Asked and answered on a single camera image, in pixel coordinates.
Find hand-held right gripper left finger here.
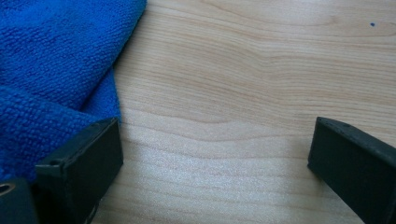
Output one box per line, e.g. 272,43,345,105
35,117,124,224

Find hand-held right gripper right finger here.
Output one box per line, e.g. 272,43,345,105
307,116,396,224

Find blue microfibre cloth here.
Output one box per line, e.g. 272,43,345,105
0,0,148,185

